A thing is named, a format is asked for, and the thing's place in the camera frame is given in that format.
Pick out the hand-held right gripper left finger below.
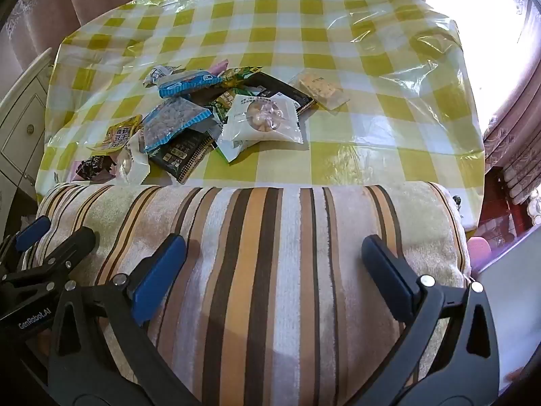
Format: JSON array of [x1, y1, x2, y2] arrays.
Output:
[[48, 233, 199, 406]]

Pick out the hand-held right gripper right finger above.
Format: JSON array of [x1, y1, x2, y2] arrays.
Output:
[[361, 234, 501, 406]]

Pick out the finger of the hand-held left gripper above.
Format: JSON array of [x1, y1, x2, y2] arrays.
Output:
[[0, 216, 51, 271], [0, 226, 97, 292]]

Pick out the black zigzag-edged snack packet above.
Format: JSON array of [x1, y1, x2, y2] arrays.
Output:
[[148, 129, 216, 184]]

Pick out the white orange-edged snack packet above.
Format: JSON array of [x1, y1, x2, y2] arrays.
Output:
[[144, 64, 187, 88]]

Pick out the green pea snack packet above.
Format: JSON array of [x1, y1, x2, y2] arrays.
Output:
[[220, 66, 263, 90]]

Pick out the dark brown snack packet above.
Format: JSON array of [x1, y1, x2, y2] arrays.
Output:
[[75, 154, 117, 182]]

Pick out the pink plastic object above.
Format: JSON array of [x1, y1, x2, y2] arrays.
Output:
[[467, 237, 493, 272]]

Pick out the clear white snack packet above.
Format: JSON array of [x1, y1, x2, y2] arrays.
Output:
[[114, 135, 150, 184]]

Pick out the white cabinet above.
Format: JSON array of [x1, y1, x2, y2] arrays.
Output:
[[0, 46, 55, 221]]

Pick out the striped brown towel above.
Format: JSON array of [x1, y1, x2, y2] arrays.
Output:
[[21, 182, 472, 406]]

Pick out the yellow snack packet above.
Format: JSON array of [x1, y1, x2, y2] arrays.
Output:
[[87, 114, 144, 153]]

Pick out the yellow checked plastic tablecloth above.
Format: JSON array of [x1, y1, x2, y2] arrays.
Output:
[[36, 0, 487, 229]]

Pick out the white green snack packet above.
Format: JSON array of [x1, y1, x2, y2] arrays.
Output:
[[215, 137, 250, 163]]

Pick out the blue puffed-ball snack packet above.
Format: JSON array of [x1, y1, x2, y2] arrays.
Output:
[[141, 96, 212, 153]]

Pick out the ornate lace curtain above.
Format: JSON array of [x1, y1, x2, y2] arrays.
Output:
[[482, 106, 541, 225]]

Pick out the small green snack packet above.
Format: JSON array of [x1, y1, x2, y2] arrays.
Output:
[[211, 89, 237, 119]]

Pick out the white round-window snack packet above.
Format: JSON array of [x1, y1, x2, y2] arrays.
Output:
[[217, 95, 305, 144]]

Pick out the blue white snack packet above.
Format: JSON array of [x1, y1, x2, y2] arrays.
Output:
[[158, 72, 225, 98]]

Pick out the clear biscuit packet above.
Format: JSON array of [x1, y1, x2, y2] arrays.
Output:
[[289, 71, 351, 113]]

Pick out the large black snack packet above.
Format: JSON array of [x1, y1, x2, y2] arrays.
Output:
[[243, 72, 317, 115]]

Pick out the bright window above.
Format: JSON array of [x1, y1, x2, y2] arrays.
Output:
[[423, 0, 541, 136]]

